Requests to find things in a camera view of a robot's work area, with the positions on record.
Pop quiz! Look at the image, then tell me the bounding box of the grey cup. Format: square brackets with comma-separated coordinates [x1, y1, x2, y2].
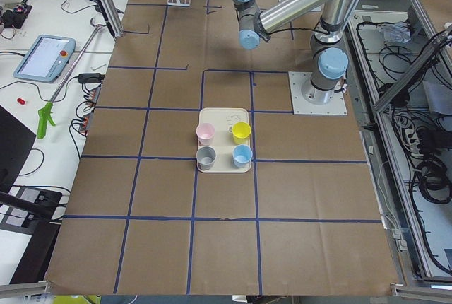
[196, 146, 216, 171]

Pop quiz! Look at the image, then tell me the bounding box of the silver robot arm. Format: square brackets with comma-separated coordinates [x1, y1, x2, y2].
[232, 0, 359, 105]

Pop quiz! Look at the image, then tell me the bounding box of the cream plastic tray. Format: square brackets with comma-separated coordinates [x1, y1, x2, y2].
[197, 107, 251, 173]

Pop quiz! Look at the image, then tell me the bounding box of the blue teach pendant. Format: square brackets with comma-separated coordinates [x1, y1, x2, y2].
[13, 35, 76, 83]

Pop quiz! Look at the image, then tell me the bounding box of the black power adapter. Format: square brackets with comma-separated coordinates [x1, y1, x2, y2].
[77, 73, 105, 84]

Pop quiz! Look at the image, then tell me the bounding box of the pink cup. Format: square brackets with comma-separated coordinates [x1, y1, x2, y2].
[196, 123, 215, 146]

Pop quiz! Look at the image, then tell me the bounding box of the yellow cup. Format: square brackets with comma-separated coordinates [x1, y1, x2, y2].
[232, 122, 251, 145]

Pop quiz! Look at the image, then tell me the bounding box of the green grabber tool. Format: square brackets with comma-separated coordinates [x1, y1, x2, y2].
[37, 20, 105, 139]

